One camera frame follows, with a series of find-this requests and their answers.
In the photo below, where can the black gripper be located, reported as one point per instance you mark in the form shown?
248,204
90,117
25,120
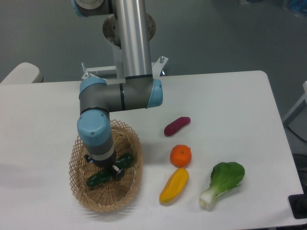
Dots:
106,160

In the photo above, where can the dark green cucumber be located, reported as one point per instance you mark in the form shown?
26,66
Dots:
103,176

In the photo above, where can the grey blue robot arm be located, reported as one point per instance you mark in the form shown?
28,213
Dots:
139,90

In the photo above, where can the woven wicker basket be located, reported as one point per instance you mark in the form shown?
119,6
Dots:
113,194

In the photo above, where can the yellow pepper toy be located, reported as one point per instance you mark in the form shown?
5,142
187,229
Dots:
174,186

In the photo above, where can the orange pumpkin toy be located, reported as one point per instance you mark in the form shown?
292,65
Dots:
180,155

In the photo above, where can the purple sweet potato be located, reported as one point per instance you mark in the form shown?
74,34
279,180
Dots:
176,125

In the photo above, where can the white chair armrest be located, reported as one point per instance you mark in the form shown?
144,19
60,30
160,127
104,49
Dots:
24,73

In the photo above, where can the green bok choy toy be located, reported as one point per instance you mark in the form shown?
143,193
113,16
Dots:
224,177

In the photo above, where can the black device at edge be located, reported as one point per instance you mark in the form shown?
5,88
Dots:
298,204

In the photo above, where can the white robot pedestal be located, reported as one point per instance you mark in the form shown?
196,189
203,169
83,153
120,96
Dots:
117,71

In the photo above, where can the white frame at right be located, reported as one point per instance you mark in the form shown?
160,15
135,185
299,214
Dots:
297,108

